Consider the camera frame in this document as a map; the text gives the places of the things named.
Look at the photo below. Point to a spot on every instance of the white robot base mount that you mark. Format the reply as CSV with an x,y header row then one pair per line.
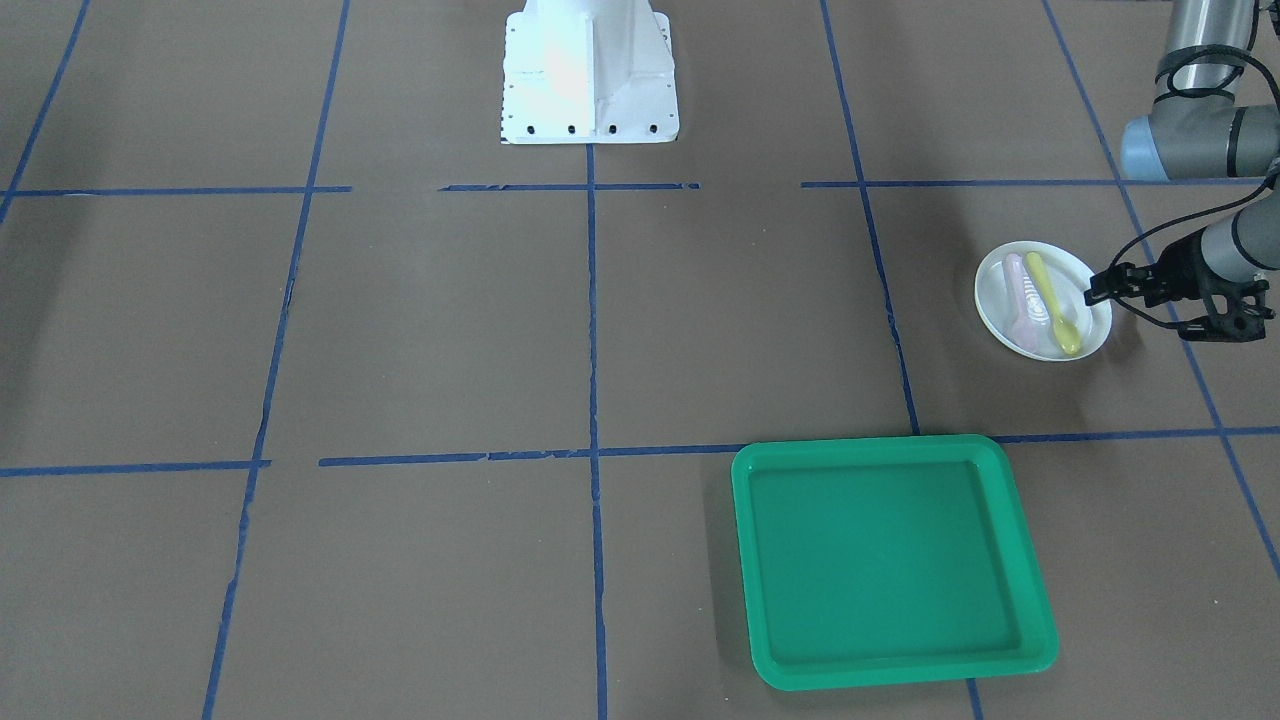
x,y
588,72

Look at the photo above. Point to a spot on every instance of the green plastic tray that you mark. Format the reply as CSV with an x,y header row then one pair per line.
x,y
883,561

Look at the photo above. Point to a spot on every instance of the pink plastic spoon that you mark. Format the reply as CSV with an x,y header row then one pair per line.
x,y
1029,326

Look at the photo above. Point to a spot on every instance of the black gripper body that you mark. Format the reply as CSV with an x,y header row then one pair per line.
x,y
1181,268

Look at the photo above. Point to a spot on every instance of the white round plate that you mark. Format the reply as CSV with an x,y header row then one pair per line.
x,y
1070,276

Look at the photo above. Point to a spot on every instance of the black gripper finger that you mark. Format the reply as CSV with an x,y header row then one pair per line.
x,y
1119,281

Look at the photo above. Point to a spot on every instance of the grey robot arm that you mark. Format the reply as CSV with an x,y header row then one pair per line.
x,y
1214,116

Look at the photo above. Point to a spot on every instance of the yellow plastic spoon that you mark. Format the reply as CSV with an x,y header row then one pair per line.
x,y
1066,336

